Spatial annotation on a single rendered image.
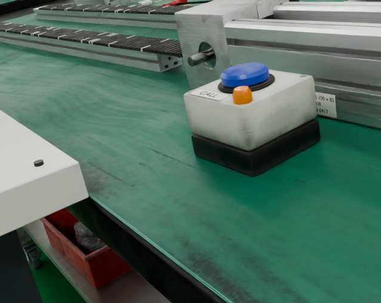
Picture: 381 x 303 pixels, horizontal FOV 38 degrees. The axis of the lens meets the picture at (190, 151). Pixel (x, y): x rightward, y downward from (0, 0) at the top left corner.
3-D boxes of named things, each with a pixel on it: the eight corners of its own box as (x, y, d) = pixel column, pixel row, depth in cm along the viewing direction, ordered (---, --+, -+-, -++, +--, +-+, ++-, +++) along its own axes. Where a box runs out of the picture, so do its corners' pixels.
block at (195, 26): (173, 95, 68) (156, 18, 64) (248, 65, 74) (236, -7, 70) (219, 106, 61) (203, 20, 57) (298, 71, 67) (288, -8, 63)
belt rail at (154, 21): (35, 18, 163) (32, 8, 162) (48, 15, 165) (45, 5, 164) (257, 36, 88) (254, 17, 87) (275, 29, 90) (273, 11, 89)
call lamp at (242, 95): (229, 103, 43) (227, 88, 42) (244, 96, 43) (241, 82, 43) (242, 106, 42) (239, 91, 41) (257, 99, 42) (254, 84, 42)
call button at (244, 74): (213, 95, 47) (210, 73, 46) (248, 80, 49) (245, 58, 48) (245, 102, 44) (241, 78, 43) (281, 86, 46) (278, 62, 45)
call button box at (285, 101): (193, 156, 50) (180, 89, 47) (271, 118, 55) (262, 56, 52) (253, 178, 44) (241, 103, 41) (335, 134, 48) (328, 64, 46)
